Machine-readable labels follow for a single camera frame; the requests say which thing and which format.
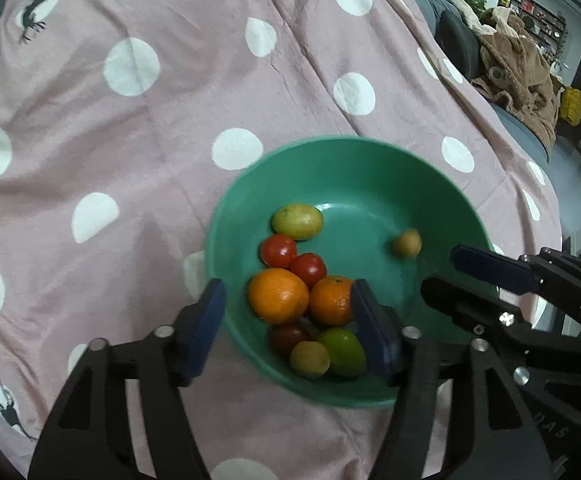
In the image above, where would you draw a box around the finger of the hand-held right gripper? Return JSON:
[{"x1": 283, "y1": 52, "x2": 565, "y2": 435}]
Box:
[
  {"x1": 419, "y1": 275, "x2": 534, "y2": 346},
  {"x1": 449, "y1": 244, "x2": 581, "y2": 321}
]

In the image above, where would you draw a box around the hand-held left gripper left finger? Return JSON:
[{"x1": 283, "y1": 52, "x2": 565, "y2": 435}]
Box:
[{"x1": 28, "y1": 277, "x2": 227, "y2": 480}]

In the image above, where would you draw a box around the orange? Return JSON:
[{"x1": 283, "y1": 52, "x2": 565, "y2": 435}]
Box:
[
  {"x1": 309, "y1": 276, "x2": 357, "y2": 327},
  {"x1": 248, "y1": 268, "x2": 310, "y2": 325}
]

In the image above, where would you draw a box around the small yellow fruit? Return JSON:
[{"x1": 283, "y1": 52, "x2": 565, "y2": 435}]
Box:
[
  {"x1": 290, "y1": 341, "x2": 331, "y2": 379},
  {"x1": 392, "y1": 228, "x2": 423, "y2": 259}
]

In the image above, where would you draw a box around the yellow bag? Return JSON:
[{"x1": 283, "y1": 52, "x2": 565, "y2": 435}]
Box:
[{"x1": 559, "y1": 87, "x2": 581, "y2": 127}]

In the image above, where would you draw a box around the green lime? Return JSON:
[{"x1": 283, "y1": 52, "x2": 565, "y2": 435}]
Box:
[{"x1": 317, "y1": 327, "x2": 368, "y2": 378}]

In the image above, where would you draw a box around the green bowl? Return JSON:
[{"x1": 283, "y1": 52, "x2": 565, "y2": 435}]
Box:
[{"x1": 205, "y1": 135, "x2": 496, "y2": 408}]

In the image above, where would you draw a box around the background shelf unit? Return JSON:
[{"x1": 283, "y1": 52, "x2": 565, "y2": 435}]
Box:
[{"x1": 448, "y1": 0, "x2": 569, "y2": 61}]

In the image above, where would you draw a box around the pink polka-dot blanket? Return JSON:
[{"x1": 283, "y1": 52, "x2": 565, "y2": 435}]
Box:
[{"x1": 0, "y1": 0, "x2": 564, "y2": 480}]

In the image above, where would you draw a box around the dark red tomato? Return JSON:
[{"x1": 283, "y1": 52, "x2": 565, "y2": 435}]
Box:
[{"x1": 269, "y1": 324, "x2": 312, "y2": 358}]

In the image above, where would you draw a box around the small red tomato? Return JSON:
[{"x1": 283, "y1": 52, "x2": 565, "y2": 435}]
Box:
[
  {"x1": 260, "y1": 234, "x2": 298, "y2": 269},
  {"x1": 289, "y1": 253, "x2": 328, "y2": 288}
]

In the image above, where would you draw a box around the yellow-green oval fruit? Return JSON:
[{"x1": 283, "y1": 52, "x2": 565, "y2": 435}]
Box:
[{"x1": 271, "y1": 203, "x2": 325, "y2": 241}]

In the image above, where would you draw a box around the brown fleece robe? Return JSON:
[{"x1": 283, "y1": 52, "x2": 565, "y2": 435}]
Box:
[{"x1": 471, "y1": 7, "x2": 561, "y2": 148}]

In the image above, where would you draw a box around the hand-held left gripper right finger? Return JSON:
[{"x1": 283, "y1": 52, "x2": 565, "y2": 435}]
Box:
[{"x1": 349, "y1": 280, "x2": 556, "y2": 480}]

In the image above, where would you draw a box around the grey sofa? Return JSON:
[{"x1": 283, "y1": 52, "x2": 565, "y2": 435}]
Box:
[{"x1": 371, "y1": 0, "x2": 561, "y2": 161}]

